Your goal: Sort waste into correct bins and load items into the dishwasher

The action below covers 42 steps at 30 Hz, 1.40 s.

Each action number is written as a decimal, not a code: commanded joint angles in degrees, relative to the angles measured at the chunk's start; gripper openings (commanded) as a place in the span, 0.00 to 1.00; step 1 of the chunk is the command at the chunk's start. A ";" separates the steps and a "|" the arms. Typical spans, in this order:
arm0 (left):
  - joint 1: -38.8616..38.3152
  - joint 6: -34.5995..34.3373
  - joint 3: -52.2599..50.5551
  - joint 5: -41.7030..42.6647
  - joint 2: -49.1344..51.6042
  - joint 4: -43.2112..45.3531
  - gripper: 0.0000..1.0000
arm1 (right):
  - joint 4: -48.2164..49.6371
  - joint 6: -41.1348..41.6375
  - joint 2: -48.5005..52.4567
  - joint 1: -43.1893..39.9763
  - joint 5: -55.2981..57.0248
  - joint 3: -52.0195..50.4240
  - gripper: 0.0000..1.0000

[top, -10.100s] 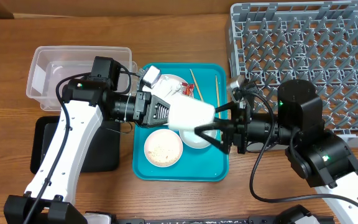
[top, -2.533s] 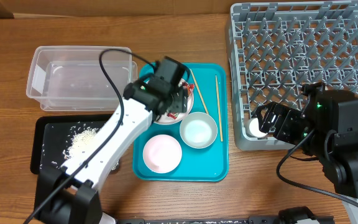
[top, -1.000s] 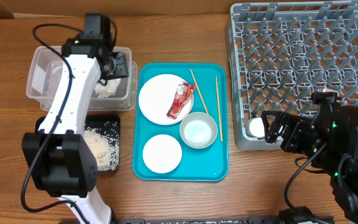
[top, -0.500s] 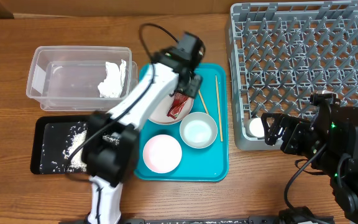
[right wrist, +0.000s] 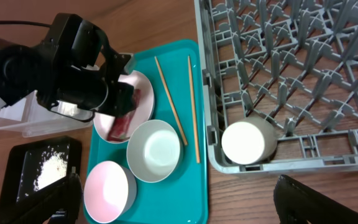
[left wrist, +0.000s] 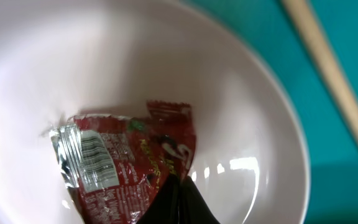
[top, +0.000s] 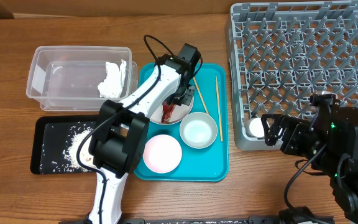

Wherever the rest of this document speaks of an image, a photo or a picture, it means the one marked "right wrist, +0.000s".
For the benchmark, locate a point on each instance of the clear plastic bin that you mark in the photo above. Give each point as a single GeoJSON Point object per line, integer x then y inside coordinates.
{"type": "Point", "coordinates": [31, 119]}

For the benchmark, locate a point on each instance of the right wooden chopstick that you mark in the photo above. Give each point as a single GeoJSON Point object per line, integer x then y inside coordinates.
{"type": "Point", "coordinates": [193, 110]}

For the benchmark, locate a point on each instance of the teal serving tray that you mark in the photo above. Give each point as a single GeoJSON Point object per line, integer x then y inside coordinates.
{"type": "Point", "coordinates": [182, 197]}

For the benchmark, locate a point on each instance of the black tray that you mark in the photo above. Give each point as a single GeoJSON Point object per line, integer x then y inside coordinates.
{"type": "Point", "coordinates": [12, 176]}

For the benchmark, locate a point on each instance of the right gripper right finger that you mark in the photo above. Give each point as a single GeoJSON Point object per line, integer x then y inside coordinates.
{"type": "Point", "coordinates": [298, 203]}

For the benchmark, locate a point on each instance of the white rice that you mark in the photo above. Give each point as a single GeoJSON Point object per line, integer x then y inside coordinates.
{"type": "Point", "coordinates": [42, 167]}

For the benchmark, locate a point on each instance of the grey bowl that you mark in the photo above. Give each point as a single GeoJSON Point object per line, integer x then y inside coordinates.
{"type": "Point", "coordinates": [154, 151]}

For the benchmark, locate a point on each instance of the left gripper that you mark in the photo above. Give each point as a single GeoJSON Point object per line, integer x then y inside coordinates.
{"type": "Point", "coordinates": [118, 100]}

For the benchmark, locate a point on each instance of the small white cup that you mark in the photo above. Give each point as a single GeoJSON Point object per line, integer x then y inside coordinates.
{"type": "Point", "coordinates": [250, 140]}

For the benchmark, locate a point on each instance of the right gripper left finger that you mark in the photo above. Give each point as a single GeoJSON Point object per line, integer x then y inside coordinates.
{"type": "Point", "coordinates": [64, 194]}

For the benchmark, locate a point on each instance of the large white plate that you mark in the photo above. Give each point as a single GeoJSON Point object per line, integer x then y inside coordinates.
{"type": "Point", "coordinates": [102, 123]}

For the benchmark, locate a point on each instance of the wooden chopstick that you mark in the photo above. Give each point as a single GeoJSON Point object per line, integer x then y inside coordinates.
{"type": "Point", "coordinates": [167, 91]}
{"type": "Point", "coordinates": [193, 110]}

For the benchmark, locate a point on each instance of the grey dish rack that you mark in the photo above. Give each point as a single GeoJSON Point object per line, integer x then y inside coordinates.
{"type": "Point", "coordinates": [292, 63]}

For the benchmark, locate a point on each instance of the left wooden chopstick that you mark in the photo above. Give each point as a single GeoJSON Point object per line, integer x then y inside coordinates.
{"type": "Point", "coordinates": [167, 91]}

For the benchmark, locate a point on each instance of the red sauce packet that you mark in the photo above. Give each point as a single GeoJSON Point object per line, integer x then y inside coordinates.
{"type": "Point", "coordinates": [120, 127]}

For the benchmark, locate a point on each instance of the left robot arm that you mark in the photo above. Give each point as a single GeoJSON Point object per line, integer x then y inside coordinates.
{"type": "Point", "coordinates": [74, 63]}

